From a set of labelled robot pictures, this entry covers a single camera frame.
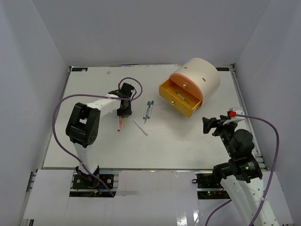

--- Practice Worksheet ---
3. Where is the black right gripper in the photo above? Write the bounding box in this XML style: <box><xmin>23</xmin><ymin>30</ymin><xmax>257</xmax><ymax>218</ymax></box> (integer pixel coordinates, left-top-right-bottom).
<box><xmin>202</xmin><ymin>115</ymin><xmax>238</xmax><ymax>158</ymax></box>

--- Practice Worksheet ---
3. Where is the yellow drawer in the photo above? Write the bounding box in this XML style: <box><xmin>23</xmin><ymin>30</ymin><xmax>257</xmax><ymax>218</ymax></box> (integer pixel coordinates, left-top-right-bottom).
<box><xmin>159</xmin><ymin>79</ymin><xmax>203</xmax><ymax>118</ymax></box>

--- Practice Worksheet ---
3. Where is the thin green pen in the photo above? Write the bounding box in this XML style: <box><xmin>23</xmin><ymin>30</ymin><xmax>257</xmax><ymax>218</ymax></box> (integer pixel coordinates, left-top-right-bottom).
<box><xmin>173</xmin><ymin>89</ymin><xmax>192</xmax><ymax>105</ymax></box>

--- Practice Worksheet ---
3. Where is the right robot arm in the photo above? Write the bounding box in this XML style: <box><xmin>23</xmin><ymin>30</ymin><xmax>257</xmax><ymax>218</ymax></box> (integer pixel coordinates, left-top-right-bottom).
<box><xmin>202</xmin><ymin>110</ymin><xmax>279</xmax><ymax>226</ymax></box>

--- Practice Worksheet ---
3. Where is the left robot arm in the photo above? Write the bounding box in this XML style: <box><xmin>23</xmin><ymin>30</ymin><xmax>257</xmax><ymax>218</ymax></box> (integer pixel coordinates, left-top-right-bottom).
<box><xmin>65</xmin><ymin>83</ymin><xmax>136</xmax><ymax>188</ymax></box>

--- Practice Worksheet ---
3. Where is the red cap marker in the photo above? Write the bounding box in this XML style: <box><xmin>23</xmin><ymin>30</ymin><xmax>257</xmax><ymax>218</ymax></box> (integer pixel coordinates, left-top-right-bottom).
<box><xmin>118</xmin><ymin>116</ymin><xmax>122</xmax><ymax>131</ymax></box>

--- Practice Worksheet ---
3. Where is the white pen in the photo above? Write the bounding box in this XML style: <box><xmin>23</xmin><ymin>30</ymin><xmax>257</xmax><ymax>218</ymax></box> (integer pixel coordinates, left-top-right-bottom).
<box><xmin>133</xmin><ymin>120</ymin><xmax>148</xmax><ymax>136</ymax></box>

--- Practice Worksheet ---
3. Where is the green cap white marker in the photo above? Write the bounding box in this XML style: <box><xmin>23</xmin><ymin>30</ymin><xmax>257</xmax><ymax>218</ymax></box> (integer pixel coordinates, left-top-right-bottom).
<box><xmin>143</xmin><ymin>101</ymin><xmax>151</xmax><ymax>119</ymax></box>

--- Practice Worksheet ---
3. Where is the blue cap white marker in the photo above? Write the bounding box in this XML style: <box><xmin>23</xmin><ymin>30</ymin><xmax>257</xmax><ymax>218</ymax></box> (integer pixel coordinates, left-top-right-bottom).
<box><xmin>147</xmin><ymin>100</ymin><xmax>154</xmax><ymax>119</ymax></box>

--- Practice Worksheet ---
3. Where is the cream round drawer cabinet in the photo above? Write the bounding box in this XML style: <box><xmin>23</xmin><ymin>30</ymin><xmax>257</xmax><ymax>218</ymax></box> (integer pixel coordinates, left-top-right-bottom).
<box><xmin>174</xmin><ymin>57</ymin><xmax>221</xmax><ymax>103</ymax></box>

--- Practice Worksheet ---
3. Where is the pink top drawer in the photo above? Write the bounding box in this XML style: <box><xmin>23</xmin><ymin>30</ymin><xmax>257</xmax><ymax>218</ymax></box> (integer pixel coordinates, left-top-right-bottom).
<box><xmin>169</xmin><ymin>73</ymin><xmax>203</xmax><ymax>101</ymax></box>

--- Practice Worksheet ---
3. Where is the dark XDOF logo sticker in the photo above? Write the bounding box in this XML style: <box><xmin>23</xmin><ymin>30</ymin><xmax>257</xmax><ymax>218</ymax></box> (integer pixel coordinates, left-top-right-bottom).
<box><xmin>216</xmin><ymin>67</ymin><xmax>230</xmax><ymax>72</ymax></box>

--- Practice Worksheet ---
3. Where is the left XDOF logo sticker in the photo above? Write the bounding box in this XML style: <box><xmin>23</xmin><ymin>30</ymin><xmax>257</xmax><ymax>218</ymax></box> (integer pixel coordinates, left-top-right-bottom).
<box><xmin>71</xmin><ymin>67</ymin><xmax>88</xmax><ymax>72</ymax></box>

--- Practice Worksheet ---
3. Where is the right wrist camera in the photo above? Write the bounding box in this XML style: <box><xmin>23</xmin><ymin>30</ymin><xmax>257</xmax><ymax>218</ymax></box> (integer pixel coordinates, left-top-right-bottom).
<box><xmin>223</xmin><ymin>107</ymin><xmax>245</xmax><ymax>125</ymax></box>

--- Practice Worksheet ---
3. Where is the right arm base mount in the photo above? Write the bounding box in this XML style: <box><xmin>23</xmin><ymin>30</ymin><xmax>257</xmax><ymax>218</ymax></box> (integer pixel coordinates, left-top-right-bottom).
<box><xmin>191</xmin><ymin>173</ymin><xmax>230</xmax><ymax>200</ymax></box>

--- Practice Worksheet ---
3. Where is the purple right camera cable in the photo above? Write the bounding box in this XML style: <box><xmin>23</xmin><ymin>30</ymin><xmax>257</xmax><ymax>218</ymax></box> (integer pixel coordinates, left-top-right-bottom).
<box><xmin>205</xmin><ymin>113</ymin><xmax>279</xmax><ymax>226</ymax></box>

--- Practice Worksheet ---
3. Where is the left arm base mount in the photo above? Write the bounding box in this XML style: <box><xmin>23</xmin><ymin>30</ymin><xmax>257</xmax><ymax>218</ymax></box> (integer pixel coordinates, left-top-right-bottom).
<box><xmin>69</xmin><ymin>173</ymin><xmax>118</xmax><ymax>198</ymax></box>

